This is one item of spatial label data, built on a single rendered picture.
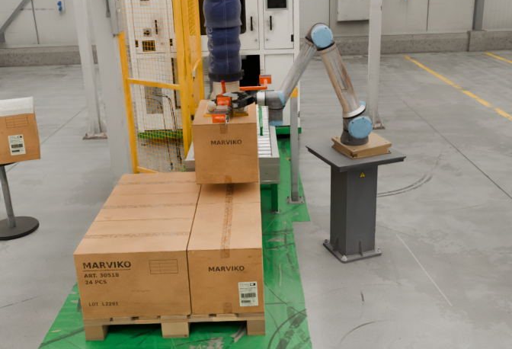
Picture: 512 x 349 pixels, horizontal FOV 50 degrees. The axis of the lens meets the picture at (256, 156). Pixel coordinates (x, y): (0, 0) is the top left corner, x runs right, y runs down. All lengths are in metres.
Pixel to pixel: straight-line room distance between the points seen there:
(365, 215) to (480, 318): 0.98
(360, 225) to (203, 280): 1.31
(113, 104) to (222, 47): 1.60
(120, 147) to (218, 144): 1.65
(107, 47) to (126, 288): 2.28
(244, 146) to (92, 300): 1.26
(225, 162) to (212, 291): 0.85
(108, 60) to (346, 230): 2.37
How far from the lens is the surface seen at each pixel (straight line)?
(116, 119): 4.87
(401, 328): 3.34
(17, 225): 4.91
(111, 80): 4.80
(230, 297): 3.10
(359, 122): 3.44
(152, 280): 3.09
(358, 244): 3.95
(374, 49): 6.91
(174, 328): 3.24
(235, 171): 3.51
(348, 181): 3.71
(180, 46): 4.70
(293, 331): 3.26
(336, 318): 3.37
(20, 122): 4.43
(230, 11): 3.49
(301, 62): 3.48
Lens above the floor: 1.93
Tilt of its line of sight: 19 degrees down
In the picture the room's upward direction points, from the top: 2 degrees counter-clockwise
